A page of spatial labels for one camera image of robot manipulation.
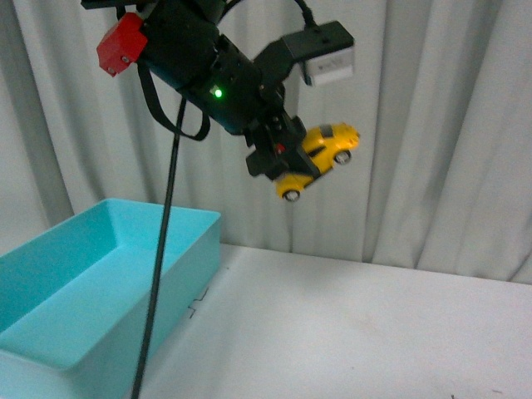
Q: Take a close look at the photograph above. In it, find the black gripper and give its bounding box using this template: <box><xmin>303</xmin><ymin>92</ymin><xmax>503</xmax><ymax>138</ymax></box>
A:
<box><xmin>179</xmin><ymin>35</ymin><xmax>320</xmax><ymax>180</ymax></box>

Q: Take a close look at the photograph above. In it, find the yellow beetle toy car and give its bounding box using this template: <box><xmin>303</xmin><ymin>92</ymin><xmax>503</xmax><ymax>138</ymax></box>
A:
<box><xmin>275</xmin><ymin>123</ymin><xmax>360</xmax><ymax>202</ymax></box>

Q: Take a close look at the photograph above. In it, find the red plastic block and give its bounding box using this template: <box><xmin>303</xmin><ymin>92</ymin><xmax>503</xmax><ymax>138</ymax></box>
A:
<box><xmin>96</xmin><ymin>12</ymin><xmax>148</xmax><ymax>76</ymax></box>

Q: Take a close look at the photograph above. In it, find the turquoise plastic storage bin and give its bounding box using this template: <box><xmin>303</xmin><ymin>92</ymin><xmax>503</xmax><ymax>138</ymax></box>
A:
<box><xmin>0</xmin><ymin>198</ymin><xmax>222</xmax><ymax>399</ymax></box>

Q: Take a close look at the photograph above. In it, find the black and white wrist camera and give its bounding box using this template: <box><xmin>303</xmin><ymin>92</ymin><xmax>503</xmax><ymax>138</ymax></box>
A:
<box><xmin>254</xmin><ymin>20</ymin><xmax>357</xmax><ymax>88</ymax></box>

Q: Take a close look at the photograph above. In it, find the black hanging cable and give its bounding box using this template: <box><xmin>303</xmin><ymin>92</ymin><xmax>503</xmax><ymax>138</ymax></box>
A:
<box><xmin>130</xmin><ymin>95</ymin><xmax>188</xmax><ymax>399</ymax></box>

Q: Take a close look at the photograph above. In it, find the black looped strap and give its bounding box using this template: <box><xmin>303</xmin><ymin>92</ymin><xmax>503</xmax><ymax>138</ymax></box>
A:
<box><xmin>136</xmin><ymin>64</ymin><xmax>211</xmax><ymax>141</ymax></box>

